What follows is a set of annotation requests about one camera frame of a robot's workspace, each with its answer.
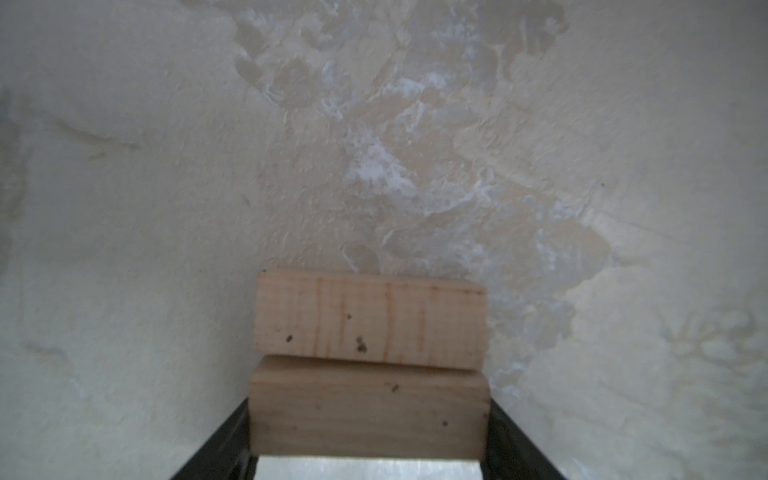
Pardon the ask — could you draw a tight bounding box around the natural wood block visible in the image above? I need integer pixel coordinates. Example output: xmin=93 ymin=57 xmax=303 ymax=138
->
xmin=254 ymin=269 xmax=488 ymax=370
xmin=248 ymin=355 xmax=491 ymax=460

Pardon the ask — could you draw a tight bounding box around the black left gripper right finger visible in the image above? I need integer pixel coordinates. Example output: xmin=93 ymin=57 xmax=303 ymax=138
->
xmin=481 ymin=399 xmax=565 ymax=480

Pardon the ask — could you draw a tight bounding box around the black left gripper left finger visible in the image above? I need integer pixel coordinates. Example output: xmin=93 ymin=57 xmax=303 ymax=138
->
xmin=171 ymin=399 xmax=257 ymax=480

